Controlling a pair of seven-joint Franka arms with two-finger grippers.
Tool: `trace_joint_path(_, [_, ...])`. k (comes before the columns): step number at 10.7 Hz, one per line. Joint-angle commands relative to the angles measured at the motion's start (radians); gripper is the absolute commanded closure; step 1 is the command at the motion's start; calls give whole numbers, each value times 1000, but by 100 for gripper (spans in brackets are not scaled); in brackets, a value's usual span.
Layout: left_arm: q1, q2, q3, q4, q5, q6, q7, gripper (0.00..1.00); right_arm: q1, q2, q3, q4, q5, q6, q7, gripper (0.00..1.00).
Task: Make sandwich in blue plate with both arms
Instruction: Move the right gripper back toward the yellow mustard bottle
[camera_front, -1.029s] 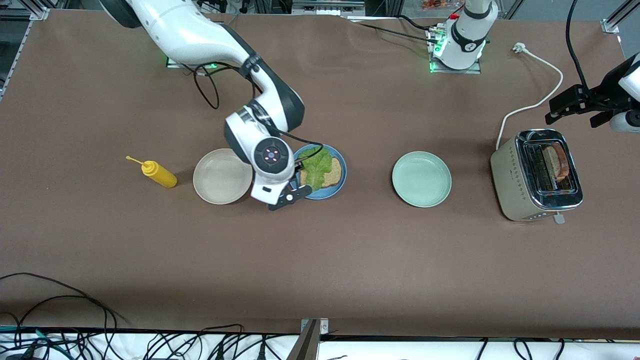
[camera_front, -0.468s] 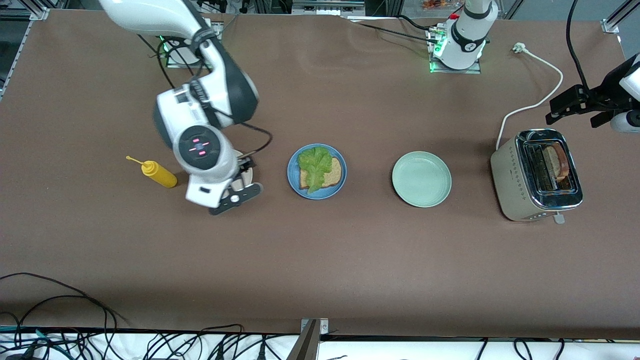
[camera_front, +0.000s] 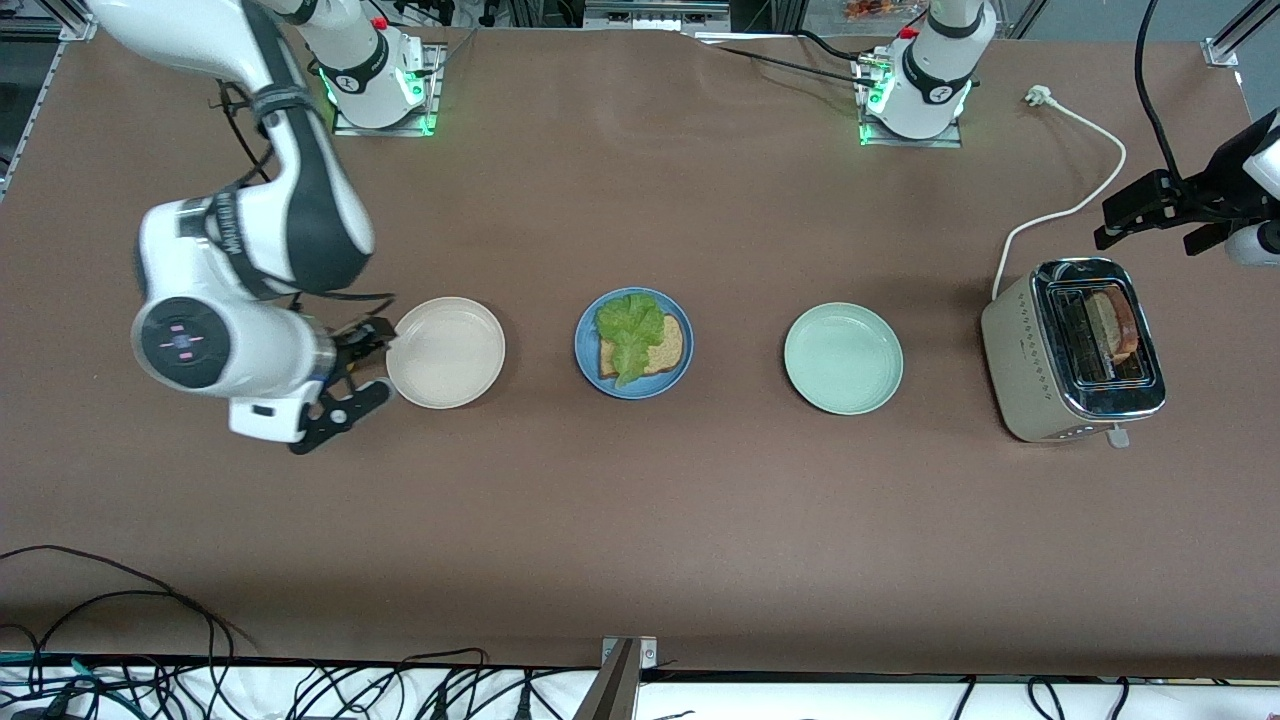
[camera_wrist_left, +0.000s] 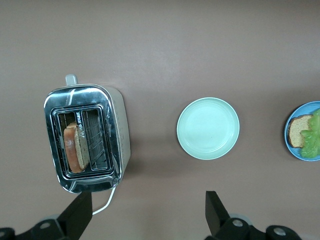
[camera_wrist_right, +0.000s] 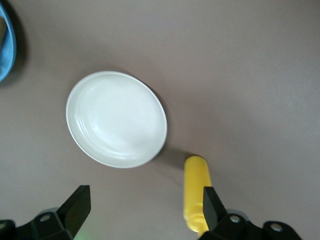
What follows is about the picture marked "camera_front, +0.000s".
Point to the grey metal box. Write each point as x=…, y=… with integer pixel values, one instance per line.
x=650, y=15

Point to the green lettuce leaf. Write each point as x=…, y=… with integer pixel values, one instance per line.
x=630, y=330

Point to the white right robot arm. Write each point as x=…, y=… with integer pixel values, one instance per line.
x=260, y=350

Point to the blue round plate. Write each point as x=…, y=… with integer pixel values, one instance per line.
x=585, y=345

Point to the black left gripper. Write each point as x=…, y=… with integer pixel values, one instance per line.
x=1207, y=187

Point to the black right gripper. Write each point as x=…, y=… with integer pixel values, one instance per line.
x=352, y=345

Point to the beige chrome toaster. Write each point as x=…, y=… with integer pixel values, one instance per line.
x=1015, y=360

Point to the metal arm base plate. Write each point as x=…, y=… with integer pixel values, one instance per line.
x=950, y=142
x=400, y=128

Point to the brown bread slice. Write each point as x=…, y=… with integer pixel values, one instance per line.
x=670, y=345
x=1118, y=325

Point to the orange background object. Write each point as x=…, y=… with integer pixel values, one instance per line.
x=865, y=10

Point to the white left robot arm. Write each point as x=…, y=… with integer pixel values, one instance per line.
x=935, y=80

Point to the pale green round plate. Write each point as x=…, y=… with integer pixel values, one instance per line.
x=843, y=358

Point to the beige round plate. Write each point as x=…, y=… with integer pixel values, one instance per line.
x=450, y=352

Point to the aluminium frame profile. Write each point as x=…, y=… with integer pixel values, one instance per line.
x=1222, y=50
x=60, y=25

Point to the metal table edge bracket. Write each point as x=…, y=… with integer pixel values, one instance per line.
x=620, y=680

